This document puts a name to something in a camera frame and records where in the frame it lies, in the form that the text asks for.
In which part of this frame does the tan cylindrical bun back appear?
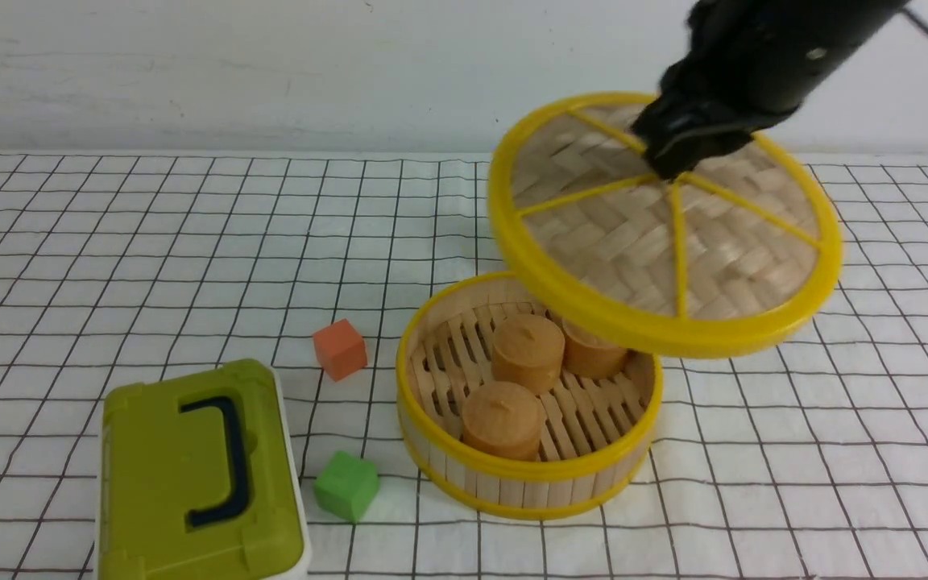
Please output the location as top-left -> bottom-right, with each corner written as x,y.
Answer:
562,319 -> 629,379

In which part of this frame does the green foam cube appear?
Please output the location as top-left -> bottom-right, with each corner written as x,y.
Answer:
313,450 -> 380,524

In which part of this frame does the yellow-rimmed woven bamboo steamer lid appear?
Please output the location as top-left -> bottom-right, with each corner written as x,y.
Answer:
487,91 -> 843,358

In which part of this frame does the yellow-rimmed bamboo steamer basket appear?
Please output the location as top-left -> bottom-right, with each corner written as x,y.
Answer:
396,271 -> 664,519

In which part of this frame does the orange foam cube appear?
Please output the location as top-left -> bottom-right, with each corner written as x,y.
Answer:
312,318 -> 368,382

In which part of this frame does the tan cylindrical bun middle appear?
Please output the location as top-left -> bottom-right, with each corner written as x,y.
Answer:
492,313 -> 565,397

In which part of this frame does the olive green lidded box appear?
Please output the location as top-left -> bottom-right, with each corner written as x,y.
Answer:
93,358 -> 312,579

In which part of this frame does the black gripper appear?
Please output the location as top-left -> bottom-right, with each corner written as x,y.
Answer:
631,1 -> 905,180

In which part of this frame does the white black-grid tablecloth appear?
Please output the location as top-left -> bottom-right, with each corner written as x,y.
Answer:
0,154 -> 928,579

